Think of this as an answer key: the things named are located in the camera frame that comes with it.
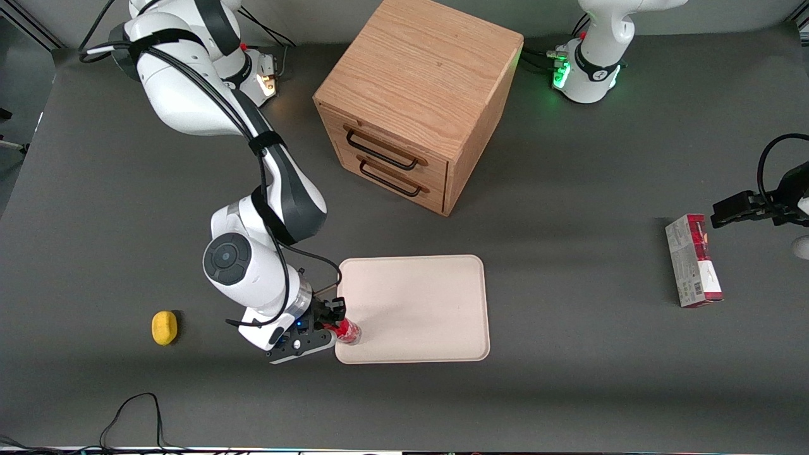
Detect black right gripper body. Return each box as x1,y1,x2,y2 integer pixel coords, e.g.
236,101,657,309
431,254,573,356
296,292,336,338

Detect black base cables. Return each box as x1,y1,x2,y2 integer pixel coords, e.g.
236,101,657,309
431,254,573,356
521,13,592,75
240,8,300,82

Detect black looping floor cable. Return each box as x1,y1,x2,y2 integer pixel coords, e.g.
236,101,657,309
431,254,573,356
99,392,190,454

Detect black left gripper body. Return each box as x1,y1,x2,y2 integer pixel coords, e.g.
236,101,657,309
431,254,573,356
752,162,809,228

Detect black left base cables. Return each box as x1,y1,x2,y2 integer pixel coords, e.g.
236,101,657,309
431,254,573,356
521,13,592,75

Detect red coke bottle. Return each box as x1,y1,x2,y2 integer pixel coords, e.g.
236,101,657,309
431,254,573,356
333,318,363,346

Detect wooden drawer cabinet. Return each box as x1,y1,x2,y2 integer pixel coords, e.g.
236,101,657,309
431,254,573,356
313,0,525,217

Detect black metal drawer handle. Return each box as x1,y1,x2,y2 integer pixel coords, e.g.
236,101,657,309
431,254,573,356
345,128,420,171
358,157,423,198

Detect grey and red carton box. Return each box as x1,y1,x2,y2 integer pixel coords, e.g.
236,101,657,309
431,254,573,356
665,214,724,309

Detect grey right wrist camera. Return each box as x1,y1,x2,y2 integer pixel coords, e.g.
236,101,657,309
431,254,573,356
265,331,336,365

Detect beige plastic tray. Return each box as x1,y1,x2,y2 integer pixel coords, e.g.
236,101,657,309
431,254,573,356
334,255,491,365

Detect black aluminium frame bar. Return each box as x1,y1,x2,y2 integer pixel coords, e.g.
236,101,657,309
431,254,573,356
0,1,65,51

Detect black right base cables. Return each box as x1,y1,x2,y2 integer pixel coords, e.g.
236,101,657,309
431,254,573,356
240,8,300,82

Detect yellow lemon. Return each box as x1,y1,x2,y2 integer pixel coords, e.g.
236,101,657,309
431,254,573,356
151,310,179,347

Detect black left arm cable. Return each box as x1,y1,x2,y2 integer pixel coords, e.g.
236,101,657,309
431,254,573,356
757,133,809,204

